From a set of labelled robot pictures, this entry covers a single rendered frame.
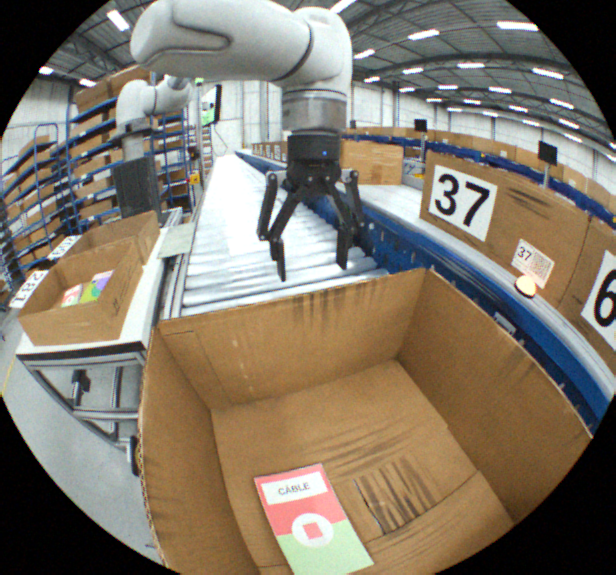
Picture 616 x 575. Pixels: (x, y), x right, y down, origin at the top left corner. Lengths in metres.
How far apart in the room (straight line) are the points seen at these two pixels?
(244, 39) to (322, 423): 0.40
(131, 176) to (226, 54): 0.94
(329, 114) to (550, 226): 0.37
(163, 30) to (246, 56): 0.08
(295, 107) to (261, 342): 0.27
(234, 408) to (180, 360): 0.12
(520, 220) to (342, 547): 0.50
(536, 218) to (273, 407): 0.48
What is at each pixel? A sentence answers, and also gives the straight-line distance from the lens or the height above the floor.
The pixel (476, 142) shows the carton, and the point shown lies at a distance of 5.74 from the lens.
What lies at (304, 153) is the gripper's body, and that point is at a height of 1.03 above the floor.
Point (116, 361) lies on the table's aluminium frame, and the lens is 0.58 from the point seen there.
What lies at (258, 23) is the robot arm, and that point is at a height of 1.16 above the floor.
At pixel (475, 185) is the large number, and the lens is 0.48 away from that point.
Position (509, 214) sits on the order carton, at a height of 0.98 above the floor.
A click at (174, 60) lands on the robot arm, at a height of 1.13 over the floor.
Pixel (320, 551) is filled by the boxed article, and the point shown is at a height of 0.77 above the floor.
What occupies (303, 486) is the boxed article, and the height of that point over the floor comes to 0.77.
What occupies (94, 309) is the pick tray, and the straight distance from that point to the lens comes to 0.49.
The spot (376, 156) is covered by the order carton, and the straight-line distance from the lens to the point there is 0.96.
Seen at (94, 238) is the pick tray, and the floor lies 0.81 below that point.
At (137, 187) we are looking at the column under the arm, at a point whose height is 0.95.
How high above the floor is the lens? 1.05
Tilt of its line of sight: 31 degrees down
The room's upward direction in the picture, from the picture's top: straight up
